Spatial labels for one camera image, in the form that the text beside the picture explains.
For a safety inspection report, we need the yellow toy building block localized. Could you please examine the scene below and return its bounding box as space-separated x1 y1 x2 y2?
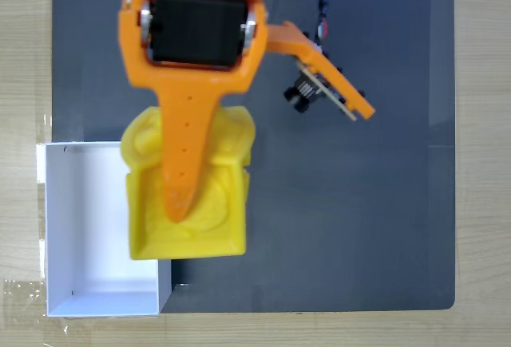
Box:
121 105 257 262

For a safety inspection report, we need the white open cardboard box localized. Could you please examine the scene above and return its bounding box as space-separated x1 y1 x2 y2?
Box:
36 140 175 318

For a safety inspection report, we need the clear adhesive tape strip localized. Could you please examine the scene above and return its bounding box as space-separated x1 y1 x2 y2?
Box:
2 278 49 318
35 143 48 185

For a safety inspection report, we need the dark grey table mat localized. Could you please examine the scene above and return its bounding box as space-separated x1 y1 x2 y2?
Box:
51 0 457 313

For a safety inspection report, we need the small black camera module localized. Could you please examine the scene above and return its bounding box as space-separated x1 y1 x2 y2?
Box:
283 70 325 114

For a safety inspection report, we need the orange camera mount bracket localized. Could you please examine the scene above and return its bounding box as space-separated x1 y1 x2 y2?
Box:
264 21 377 121

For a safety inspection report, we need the black camera cable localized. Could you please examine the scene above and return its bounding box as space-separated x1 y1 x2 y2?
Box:
315 0 331 47

